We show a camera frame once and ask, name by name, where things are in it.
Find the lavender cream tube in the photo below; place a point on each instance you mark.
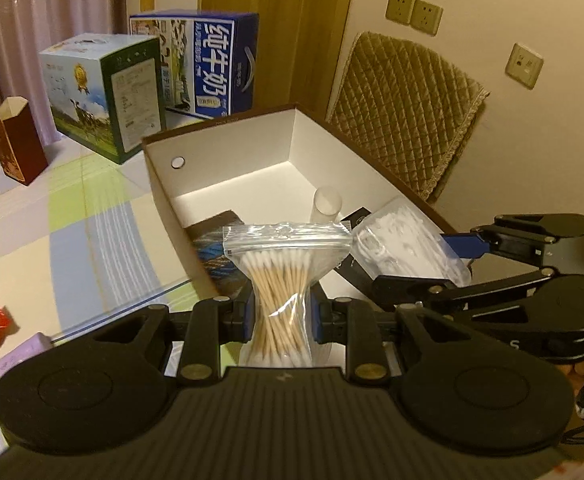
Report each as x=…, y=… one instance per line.
x=22, y=352

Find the dark red carton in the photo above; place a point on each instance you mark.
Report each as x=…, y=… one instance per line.
x=19, y=150

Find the wooden door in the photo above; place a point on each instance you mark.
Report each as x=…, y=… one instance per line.
x=282, y=35

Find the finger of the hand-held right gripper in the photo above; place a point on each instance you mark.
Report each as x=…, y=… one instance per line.
x=464, y=245
x=406, y=285

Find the black product box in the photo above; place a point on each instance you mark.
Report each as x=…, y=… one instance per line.
x=360, y=216

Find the green milk carton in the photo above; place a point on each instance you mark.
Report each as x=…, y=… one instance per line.
x=82, y=100

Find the blue milk carton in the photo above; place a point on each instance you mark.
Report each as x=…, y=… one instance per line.
x=212, y=60

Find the striped knitted sock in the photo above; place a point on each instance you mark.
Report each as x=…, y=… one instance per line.
x=212, y=255

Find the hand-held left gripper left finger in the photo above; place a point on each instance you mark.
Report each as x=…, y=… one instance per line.
x=247, y=317

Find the pink curtain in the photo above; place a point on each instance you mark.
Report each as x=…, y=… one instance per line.
x=47, y=0

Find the brown cardboard storage box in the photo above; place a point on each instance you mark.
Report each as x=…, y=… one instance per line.
x=252, y=160

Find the cream wall socket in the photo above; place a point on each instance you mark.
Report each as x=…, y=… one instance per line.
x=524, y=64
x=399, y=6
x=427, y=16

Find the clear plastic packet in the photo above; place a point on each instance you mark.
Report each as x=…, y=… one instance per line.
x=401, y=240

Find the bag of cotton swabs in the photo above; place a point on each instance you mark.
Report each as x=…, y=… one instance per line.
x=277, y=310

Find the clear plastic cup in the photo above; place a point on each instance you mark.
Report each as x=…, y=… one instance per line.
x=327, y=202

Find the checked tablecloth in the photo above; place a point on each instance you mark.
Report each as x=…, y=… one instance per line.
x=72, y=220

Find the quilted beige chair cushion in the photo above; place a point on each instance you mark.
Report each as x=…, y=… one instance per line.
x=406, y=110

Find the person's right hand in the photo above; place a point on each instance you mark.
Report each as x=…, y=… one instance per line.
x=579, y=372

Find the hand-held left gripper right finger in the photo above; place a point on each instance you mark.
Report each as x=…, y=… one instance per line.
x=317, y=317

